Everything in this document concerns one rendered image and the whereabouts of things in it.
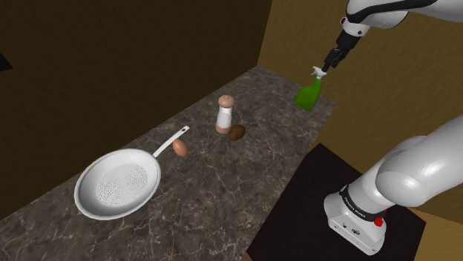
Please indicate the dark robot stand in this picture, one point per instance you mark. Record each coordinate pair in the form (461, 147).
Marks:
(300, 217)

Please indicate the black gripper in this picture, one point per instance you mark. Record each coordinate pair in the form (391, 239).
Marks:
(346, 40)

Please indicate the brown egg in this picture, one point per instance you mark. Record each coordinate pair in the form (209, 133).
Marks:
(180, 147)

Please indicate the brown kiwi fruit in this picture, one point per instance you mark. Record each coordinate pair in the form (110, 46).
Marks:
(236, 132)

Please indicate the white strainer pan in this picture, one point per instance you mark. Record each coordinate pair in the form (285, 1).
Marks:
(117, 182)

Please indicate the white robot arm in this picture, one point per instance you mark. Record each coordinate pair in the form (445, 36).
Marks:
(416, 173)

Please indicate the green spray bottle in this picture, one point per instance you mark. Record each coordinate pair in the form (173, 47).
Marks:
(308, 95)

